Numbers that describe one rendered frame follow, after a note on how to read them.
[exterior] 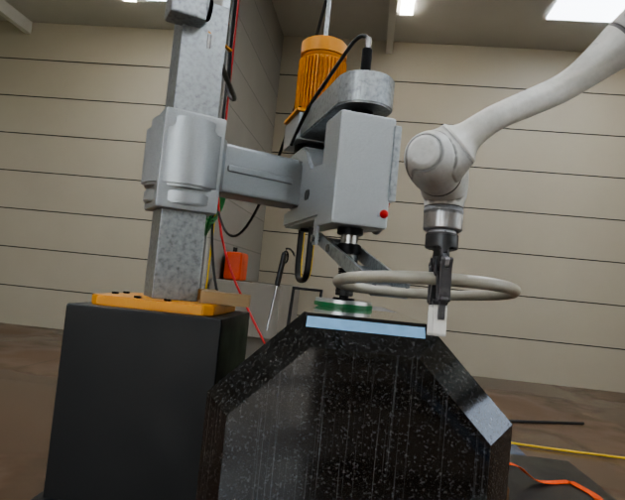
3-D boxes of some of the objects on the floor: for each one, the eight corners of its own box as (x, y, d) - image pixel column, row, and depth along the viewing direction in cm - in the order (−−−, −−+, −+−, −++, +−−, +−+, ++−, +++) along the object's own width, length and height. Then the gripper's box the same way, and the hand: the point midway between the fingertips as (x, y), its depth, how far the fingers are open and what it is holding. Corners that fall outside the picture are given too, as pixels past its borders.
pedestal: (29, 504, 207) (54, 302, 212) (105, 451, 273) (124, 298, 277) (205, 528, 203) (228, 320, 207) (241, 468, 269) (257, 312, 273)
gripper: (469, 227, 123) (463, 338, 119) (448, 239, 140) (442, 336, 137) (435, 224, 122) (428, 334, 119) (418, 237, 140) (412, 333, 137)
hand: (437, 320), depth 129 cm, fingers closed on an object, 4 cm apart
